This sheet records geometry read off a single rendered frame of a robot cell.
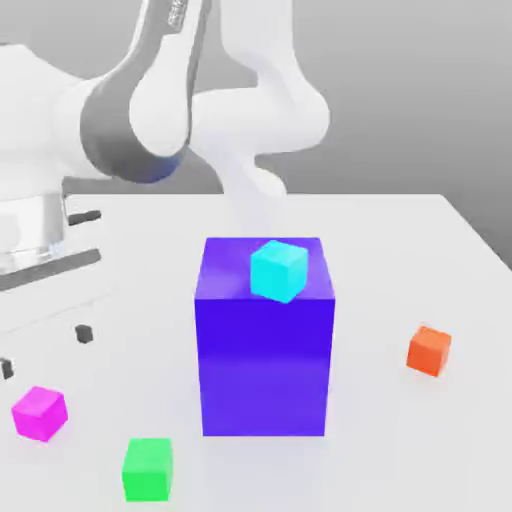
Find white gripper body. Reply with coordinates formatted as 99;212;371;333
0;246;118;336

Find small magenta cube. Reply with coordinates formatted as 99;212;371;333
10;385;70;444

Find small green cube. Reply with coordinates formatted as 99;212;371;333
121;437;174;504

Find small cyan cube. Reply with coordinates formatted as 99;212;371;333
249;239;310;305

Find small orange cube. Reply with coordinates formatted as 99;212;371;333
405;324;454;379

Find large purple box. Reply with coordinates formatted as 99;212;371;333
194;236;336;438

